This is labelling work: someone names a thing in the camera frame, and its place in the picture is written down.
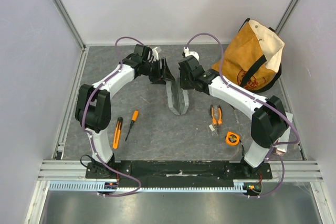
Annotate orange handled pliers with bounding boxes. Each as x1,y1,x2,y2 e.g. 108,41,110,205
209,104,223,135

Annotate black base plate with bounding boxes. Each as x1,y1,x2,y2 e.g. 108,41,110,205
85,159,273,182

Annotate orange black screwdriver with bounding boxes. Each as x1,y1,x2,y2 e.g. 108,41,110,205
125,110,139,141

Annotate orange tape measure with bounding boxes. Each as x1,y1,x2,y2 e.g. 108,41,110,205
225,131,240,146

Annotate grey plastic tool case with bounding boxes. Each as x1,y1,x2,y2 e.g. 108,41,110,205
165,77,190,115

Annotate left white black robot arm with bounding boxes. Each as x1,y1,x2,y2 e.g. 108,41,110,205
75,44,175,178

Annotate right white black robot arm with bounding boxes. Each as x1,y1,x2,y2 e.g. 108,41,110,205
178,56,289,179

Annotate brown canvas tote bag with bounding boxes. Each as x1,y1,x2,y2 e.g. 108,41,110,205
212,18,285,93

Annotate blue grey cable duct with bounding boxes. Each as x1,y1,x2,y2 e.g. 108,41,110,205
49,180,247,193

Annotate orange utility knife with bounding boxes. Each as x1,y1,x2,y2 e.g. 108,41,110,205
112,117,123,150

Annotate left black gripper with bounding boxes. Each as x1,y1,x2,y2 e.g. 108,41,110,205
142,58,175,86

